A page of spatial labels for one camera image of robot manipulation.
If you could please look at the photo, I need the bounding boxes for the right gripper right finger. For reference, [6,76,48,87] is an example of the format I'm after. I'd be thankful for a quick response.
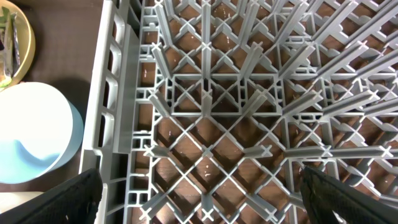
[300,167,397,224]

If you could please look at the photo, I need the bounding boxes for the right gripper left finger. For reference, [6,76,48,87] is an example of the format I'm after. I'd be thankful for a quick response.
[1,168,103,224]

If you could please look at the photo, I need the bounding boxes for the grey dishwasher rack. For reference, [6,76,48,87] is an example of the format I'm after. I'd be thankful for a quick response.
[80,0,397,223]

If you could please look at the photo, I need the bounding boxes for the light blue bowl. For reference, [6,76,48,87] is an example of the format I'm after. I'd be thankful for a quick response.
[1,82,83,184]

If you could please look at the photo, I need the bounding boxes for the brown serving tray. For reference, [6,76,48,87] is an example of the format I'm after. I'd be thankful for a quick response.
[1,1,102,192]

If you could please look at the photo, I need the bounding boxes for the yellow plate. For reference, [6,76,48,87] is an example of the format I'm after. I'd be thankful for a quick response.
[1,0,35,91]

